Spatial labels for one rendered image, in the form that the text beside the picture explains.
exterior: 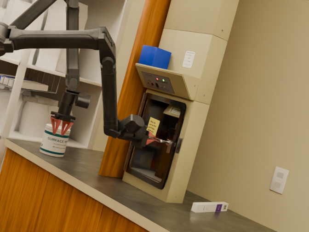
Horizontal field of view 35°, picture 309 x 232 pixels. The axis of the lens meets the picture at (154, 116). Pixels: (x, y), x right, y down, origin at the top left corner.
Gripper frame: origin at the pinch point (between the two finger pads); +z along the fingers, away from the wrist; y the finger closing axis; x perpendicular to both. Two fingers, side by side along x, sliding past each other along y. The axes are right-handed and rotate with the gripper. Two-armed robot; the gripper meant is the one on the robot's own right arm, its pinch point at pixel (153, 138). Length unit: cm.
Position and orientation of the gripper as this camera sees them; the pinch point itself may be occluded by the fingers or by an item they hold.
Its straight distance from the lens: 219.8
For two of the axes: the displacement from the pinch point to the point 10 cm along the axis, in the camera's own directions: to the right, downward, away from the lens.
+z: 7.0, 1.6, 7.0
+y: 2.6, -9.6, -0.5
